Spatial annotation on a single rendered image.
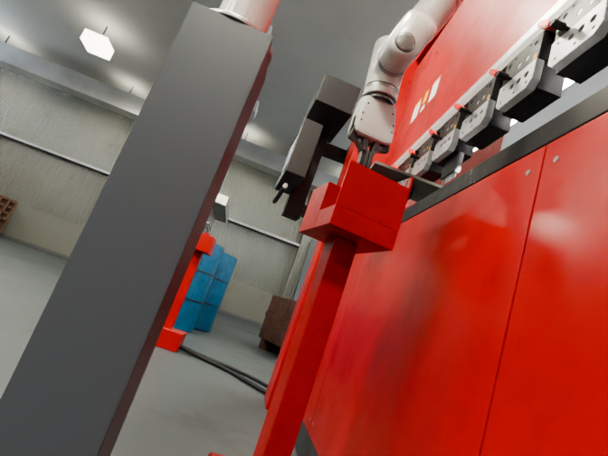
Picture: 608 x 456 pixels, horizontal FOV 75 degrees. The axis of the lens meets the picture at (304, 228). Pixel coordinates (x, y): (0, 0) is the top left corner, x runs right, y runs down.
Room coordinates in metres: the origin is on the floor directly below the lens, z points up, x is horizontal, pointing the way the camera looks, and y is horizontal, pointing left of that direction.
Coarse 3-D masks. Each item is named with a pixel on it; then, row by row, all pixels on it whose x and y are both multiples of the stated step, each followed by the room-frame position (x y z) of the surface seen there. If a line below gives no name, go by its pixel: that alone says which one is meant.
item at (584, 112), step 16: (592, 96) 0.47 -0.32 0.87; (576, 112) 0.49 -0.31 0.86; (592, 112) 0.46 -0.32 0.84; (544, 128) 0.56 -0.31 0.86; (560, 128) 0.52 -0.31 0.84; (512, 144) 0.64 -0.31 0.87; (528, 144) 0.59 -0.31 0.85; (544, 144) 0.55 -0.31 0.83; (496, 160) 0.68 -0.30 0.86; (512, 160) 0.63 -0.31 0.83; (464, 176) 0.80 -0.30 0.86; (480, 176) 0.73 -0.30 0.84; (448, 192) 0.87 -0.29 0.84; (416, 208) 1.06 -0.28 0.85
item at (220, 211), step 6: (216, 198) 5.31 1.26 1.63; (222, 198) 5.32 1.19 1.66; (228, 198) 5.33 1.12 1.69; (216, 204) 5.45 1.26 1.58; (222, 204) 5.33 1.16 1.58; (228, 204) 5.67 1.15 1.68; (216, 210) 5.82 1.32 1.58; (222, 210) 5.69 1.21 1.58; (228, 210) 6.03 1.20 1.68; (210, 216) 5.84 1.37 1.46; (216, 216) 6.33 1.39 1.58; (222, 216) 6.17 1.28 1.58; (228, 216) 6.52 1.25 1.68; (210, 222) 6.11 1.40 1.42; (204, 228) 5.53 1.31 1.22; (210, 228) 5.88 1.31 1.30
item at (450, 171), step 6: (456, 156) 1.24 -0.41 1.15; (462, 156) 1.22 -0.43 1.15; (450, 162) 1.28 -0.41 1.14; (456, 162) 1.22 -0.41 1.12; (444, 168) 1.31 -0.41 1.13; (450, 168) 1.26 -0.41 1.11; (456, 168) 1.22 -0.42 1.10; (444, 174) 1.30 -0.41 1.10; (450, 174) 1.26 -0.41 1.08; (456, 174) 1.24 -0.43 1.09; (444, 180) 1.30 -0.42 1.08; (450, 180) 1.26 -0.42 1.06
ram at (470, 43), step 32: (480, 0) 1.34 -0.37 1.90; (512, 0) 1.05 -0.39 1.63; (544, 0) 0.86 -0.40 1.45; (448, 32) 1.67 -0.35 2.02; (480, 32) 1.25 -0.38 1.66; (512, 32) 0.99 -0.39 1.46; (448, 64) 1.52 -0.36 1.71; (480, 64) 1.16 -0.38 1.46; (416, 96) 1.91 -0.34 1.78; (448, 96) 1.40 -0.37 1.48; (416, 128) 1.72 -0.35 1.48
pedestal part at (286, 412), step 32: (320, 256) 0.93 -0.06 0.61; (352, 256) 0.90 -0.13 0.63; (320, 288) 0.88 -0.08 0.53; (320, 320) 0.89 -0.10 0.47; (288, 352) 0.93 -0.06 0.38; (320, 352) 0.89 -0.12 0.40; (288, 384) 0.88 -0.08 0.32; (288, 416) 0.89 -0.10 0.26; (256, 448) 0.93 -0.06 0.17; (288, 448) 0.89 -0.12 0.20
